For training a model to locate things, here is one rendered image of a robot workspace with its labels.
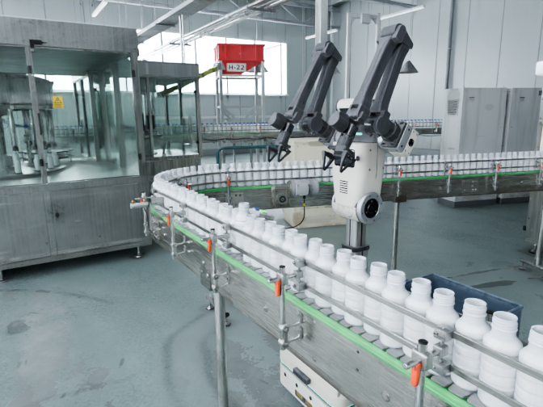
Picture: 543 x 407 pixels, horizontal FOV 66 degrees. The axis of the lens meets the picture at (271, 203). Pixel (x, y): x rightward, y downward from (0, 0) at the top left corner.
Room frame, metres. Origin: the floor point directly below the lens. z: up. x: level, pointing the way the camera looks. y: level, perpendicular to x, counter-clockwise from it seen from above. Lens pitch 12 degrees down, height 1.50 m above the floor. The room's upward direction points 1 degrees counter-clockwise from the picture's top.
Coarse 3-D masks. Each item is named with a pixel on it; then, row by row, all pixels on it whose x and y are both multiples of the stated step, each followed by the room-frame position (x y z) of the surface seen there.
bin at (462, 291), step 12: (420, 276) 1.35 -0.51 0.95; (432, 276) 1.38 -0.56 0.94; (408, 288) 1.31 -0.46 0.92; (432, 288) 1.37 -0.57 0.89; (456, 288) 1.30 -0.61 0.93; (468, 288) 1.26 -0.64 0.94; (456, 300) 1.29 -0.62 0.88; (492, 300) 1.19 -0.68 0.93; (504, 300) 1.16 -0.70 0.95; (516, 312) 1.11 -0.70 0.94
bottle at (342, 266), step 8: (344, 256) 0.98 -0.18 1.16; (336, 264) 0.99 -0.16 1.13; (344, 264) 0.98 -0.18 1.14; (336, 272) 0.98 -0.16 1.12; (344, 272) 0.97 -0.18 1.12; (336, 288) 0.98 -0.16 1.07; (344, 288) 0.97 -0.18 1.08; (336, 296) 0.98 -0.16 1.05; (344, 296) 0.97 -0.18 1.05; (336, 312) 0.98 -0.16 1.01
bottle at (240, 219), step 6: (240, 204) 1.43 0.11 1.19; (246, 204) 1.43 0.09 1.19; (240, 210) 1.43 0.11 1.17; (246, 210) 1.43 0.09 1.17; (240, 216) 1.42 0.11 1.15; (234, 222) 1.43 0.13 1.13; (240, 222) 1.41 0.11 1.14; (240, 228) 1.41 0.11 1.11; (240, 234) 1.42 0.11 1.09; (240, 240) 1.42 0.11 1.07; (240, 246) 1.42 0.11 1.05
